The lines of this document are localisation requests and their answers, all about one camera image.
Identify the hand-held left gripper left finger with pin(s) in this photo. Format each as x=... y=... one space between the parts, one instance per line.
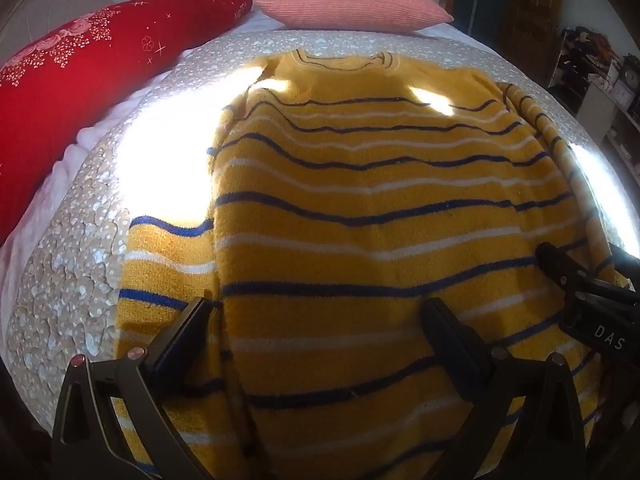
x=186 y=331

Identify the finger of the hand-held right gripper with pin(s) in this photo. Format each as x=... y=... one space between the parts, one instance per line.
x=626 y=262
x=560 y=260

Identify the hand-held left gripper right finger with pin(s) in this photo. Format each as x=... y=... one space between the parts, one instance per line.
x=446 y=336

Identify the yellow striped knit sweater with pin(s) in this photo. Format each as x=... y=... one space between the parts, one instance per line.
x=360 y=240

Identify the beige spotted quilt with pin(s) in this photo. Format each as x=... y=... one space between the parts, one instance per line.
x=75 y=270

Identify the white shelf unit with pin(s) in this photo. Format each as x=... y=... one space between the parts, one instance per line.
x=597 y=110

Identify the white square clock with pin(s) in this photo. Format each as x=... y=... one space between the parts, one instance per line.
x=621 y=94

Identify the black alarm clock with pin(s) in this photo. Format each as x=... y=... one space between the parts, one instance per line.
x=629 y=74

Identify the pile of dark clutter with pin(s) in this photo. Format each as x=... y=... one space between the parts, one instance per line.
x=587 y=47

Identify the wooden door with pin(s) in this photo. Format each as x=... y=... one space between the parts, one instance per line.
x=532 y=15

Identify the red floral pillow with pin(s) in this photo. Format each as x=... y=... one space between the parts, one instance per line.
x=65 y=85

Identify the pink ribbed pillow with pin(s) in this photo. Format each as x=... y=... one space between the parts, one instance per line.
x=350 y=2

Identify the white headboard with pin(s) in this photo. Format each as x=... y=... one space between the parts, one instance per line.
x=55 y=10

